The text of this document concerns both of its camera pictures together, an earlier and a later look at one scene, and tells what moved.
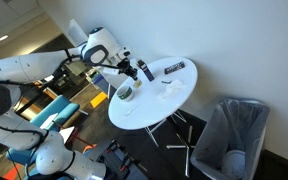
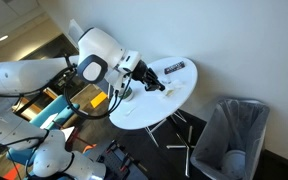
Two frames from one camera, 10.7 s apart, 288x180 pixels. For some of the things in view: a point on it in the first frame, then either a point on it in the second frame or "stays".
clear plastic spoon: (126, 114) stays
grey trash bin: (230, 146) stays
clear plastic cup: (138, 83) → (169, 93)
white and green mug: (125, 93) stays
